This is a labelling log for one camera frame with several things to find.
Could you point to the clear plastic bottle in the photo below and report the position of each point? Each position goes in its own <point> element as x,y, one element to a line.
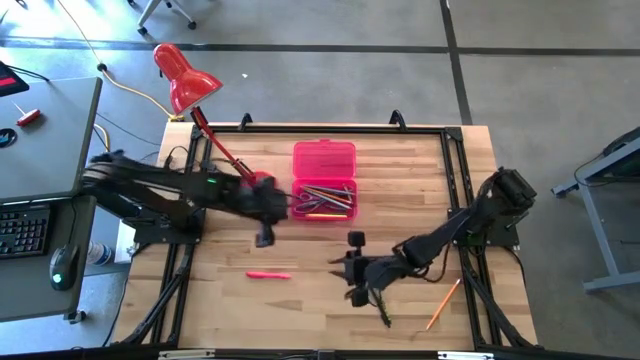
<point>101,254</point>

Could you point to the white metal bracket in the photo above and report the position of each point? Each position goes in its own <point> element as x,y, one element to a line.
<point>185,355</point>
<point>465,356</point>

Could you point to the black computer keyboard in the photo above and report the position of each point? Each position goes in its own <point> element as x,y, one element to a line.
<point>25,232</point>

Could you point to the light grey desk top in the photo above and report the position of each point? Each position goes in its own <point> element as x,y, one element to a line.
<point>50,150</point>

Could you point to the pink highlighter pen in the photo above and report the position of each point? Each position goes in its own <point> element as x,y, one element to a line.
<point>268,275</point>

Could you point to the pink plastic supply box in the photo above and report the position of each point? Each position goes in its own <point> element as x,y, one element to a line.
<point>324,160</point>

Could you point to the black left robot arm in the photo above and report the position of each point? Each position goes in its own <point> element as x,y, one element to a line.
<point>165,187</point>

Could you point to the dark grey desk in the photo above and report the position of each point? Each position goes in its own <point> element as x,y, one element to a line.
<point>25,295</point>

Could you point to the grey metal side table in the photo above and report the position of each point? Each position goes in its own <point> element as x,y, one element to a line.
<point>600,235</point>

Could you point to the black flat device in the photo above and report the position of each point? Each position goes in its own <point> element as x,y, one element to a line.
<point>10,80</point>

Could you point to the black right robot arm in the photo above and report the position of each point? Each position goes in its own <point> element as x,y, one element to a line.
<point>440,237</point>

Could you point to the grey office chair base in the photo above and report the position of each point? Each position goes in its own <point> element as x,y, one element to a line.
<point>150,12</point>

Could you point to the black computer mouse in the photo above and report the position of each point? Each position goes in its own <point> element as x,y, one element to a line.
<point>64,267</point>

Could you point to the red desk lamp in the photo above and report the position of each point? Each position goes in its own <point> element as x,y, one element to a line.
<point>187,82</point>

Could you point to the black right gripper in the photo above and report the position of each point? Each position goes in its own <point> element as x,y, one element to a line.
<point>372,272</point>

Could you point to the black aluminium table frame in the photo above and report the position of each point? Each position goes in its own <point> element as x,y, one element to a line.
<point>325,129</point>

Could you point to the purple scissors with teal blades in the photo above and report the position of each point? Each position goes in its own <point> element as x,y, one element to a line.
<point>306,198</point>

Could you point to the long grey-green pencil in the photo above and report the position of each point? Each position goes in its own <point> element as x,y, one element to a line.
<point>340,190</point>

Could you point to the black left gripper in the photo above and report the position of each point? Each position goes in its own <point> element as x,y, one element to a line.
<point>267,202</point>

